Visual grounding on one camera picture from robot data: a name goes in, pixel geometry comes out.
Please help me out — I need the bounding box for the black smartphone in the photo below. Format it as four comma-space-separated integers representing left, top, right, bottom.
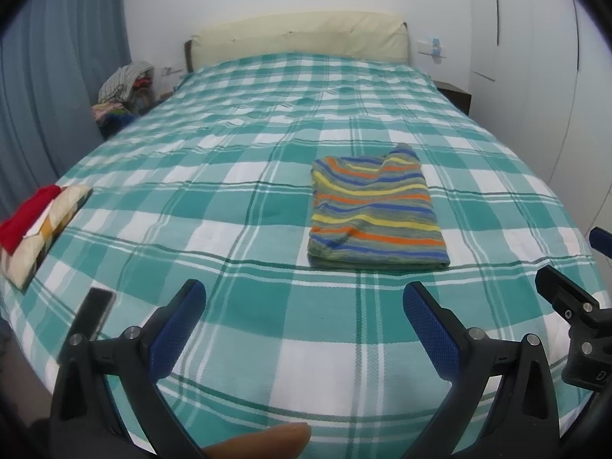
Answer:
57, 288, 117, 365

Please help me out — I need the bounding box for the striped knit sweater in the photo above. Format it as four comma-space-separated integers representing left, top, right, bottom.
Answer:
307, 143, 451, 272

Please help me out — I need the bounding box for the cream padded headboard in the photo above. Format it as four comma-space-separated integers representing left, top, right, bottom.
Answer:
184, 11, 410, 73

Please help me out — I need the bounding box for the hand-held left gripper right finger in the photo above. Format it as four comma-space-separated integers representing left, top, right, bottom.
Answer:
402, 281, 560, 459

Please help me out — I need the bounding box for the person's left hand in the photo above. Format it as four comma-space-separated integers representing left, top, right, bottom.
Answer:
201, 422, 313, 459

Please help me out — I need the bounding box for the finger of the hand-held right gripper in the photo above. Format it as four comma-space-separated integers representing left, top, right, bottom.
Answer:
589, 227, 612, 258
535, 265, 612, 327

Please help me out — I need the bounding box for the folded red cloth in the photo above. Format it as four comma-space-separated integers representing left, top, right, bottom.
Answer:
0, 186, 63, 255

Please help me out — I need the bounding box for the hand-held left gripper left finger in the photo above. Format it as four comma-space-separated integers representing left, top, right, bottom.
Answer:
48, 278, 207, 459

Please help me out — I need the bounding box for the folded cream patterned cloth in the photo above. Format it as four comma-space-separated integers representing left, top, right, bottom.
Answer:
0, 184, 93, 291

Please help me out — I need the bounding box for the pile of mixed clothes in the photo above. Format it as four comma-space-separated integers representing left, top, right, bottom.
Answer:
92, 61, 156, 128

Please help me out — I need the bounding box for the white wall socket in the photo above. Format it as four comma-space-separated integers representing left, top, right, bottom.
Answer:
416, 36, 448, 63

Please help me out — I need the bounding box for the white wardrobe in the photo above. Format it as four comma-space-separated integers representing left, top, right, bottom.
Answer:
466, 0, 612, 233

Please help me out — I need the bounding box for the green plaid bed blanket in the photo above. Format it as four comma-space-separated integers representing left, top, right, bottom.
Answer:
0, 52, 598, 459

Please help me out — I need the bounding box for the blue curtain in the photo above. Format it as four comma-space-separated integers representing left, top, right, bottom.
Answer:
0, 0, 133, 223

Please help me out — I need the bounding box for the dark wooden nightstand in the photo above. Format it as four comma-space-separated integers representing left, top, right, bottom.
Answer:
434, 80, 473, 116

